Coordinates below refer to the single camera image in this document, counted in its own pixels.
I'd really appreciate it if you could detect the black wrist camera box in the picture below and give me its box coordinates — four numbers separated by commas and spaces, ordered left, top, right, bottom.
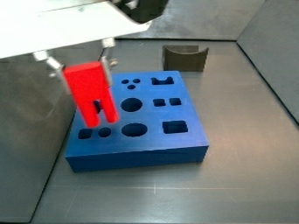
109, 0, 170, 24

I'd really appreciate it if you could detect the second white gripper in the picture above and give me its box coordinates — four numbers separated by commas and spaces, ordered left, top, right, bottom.
0, 0, 151, 93

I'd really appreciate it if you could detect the blue foam shape fixture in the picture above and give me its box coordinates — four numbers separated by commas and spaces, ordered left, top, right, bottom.
64, 71, 210, 172

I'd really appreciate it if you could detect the black curved stand fixture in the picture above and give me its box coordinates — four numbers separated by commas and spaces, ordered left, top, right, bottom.
163, 45, 210, 72

